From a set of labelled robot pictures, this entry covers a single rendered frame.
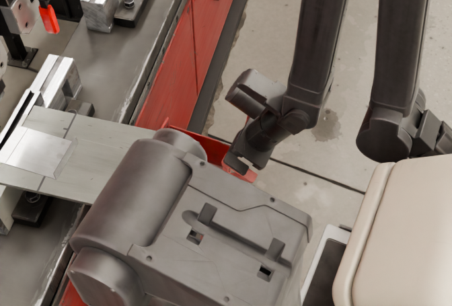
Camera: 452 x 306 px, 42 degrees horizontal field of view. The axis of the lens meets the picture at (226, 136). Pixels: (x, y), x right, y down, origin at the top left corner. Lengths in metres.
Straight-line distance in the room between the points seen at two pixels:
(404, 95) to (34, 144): 0.69
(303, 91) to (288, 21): 1.94
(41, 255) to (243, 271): 0.88
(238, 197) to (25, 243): 0.90
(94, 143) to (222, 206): 0.81
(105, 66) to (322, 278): 0.75
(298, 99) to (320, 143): 1.49
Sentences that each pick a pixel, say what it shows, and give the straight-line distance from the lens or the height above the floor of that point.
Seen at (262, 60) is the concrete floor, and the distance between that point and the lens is 2.61.
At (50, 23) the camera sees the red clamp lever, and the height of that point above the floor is 1.18.
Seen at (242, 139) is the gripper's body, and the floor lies 1.09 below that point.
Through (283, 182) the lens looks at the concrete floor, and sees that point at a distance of 2.25.
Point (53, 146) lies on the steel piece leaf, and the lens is 1.16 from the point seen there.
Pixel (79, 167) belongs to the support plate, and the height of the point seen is 1.00.
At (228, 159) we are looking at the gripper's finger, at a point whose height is 1.07.
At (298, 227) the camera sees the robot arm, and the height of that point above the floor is 1.61.
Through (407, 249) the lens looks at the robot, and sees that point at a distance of 0.65.
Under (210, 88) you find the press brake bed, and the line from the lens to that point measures 2.44.
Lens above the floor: 1.93
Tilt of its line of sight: 55 degrees down
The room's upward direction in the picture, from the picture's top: straight up
